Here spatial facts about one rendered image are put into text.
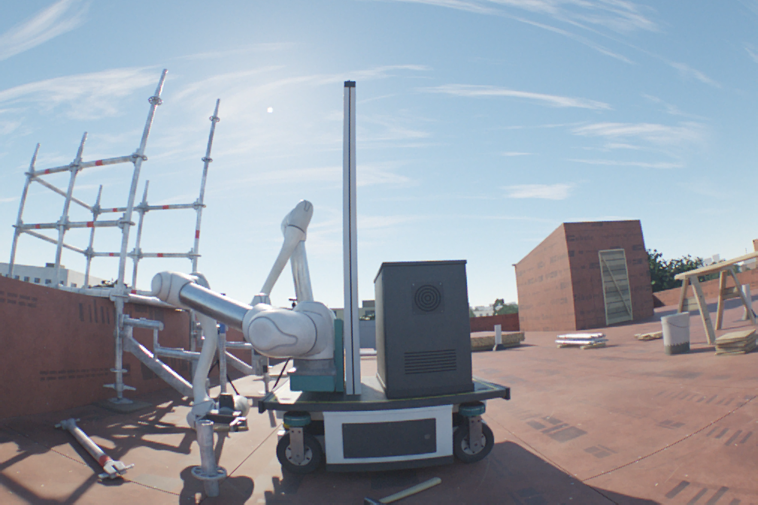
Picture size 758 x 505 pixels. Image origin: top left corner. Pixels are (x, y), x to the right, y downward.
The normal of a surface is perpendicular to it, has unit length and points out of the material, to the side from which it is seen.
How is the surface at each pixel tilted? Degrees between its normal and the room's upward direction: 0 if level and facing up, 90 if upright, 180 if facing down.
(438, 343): 90
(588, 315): 90
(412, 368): 90
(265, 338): 91
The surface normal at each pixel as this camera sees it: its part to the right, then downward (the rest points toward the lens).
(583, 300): 0.01, -0.29
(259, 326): -0.23, -0.23
